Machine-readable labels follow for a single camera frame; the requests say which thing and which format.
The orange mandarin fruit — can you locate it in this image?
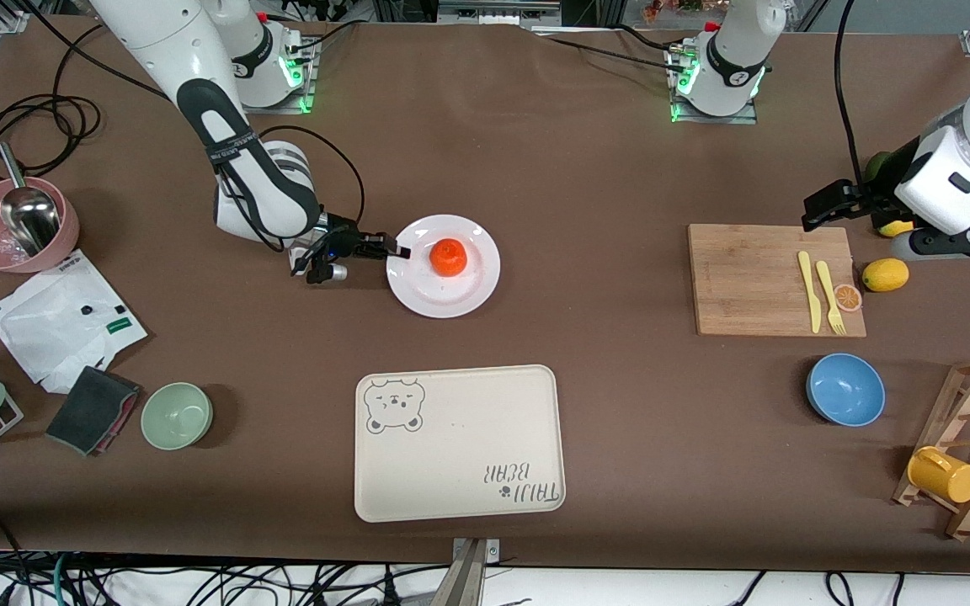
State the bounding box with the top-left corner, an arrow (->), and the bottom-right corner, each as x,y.
429,238 -> 468,278

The white round plate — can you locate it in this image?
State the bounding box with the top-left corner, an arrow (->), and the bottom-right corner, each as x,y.
386,215 -> 502,319

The yellow plastic fork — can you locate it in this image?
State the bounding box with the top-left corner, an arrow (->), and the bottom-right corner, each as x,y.
815,260 -> 846,336

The yellow lemon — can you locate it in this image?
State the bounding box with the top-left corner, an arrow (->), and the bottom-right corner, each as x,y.
862,258 -> 910,293

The yellow plastic knife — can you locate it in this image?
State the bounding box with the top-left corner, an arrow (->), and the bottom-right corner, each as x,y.
798,251 -> 823,334

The wooden cutting board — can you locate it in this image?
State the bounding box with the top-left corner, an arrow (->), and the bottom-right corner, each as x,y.
689,223 -> 866,338

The blue bowl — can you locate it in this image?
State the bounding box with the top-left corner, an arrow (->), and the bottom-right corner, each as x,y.
806,353 -> 887,428

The beige bear print tray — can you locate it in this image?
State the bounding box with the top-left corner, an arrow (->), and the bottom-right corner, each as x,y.
354,364 -> 567,524

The wooden cup rack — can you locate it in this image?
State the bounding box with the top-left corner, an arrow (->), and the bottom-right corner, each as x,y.
893,356 -> 970,541

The light green bowl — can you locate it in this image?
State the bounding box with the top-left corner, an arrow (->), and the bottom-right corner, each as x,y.
141,382 -> 214,451

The yellow mug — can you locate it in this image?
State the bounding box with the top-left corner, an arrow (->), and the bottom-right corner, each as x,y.
908,446 -> 970,504

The white plastic bag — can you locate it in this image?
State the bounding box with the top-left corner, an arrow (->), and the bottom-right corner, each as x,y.
0,250 -> 149,395

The dark grey folded cloth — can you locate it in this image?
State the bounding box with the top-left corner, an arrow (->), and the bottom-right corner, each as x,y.
45,365 -> 142,457

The metal scoop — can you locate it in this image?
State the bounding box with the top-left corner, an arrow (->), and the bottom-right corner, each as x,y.
0,141 -> 61,255

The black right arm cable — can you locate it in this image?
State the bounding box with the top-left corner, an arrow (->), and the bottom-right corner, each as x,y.
26,0 -> 366,245

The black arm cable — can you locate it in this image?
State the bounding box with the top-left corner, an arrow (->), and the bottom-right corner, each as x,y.
26,0 -> 366,245
834,0 -> 869,186

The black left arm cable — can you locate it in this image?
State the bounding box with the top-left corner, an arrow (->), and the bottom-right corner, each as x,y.
834,0 -> 869,186

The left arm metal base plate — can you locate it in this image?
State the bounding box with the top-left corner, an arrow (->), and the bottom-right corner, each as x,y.
670,46 -> 759,125

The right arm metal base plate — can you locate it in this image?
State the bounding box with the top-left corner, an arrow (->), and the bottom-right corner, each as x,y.
227,38 -> 315,114

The black right base cable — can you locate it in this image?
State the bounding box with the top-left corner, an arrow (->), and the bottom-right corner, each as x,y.
287,21 -> 360,56

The black base cable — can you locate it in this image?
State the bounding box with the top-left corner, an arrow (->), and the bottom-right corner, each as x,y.
536,25 -> 692,75
287,21 -> 360,56

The aluminium frame profile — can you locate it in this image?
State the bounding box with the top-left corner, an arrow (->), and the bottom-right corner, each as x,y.
439,0 -> 563,26

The black left base cable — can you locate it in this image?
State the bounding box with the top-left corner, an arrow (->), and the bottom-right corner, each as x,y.
536,25 -> 692,75

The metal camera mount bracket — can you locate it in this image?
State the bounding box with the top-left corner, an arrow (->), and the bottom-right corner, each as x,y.
439,537 -> 503,606

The green cable under table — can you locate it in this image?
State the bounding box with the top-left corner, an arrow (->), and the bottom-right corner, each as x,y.
49,554 -> 75,606

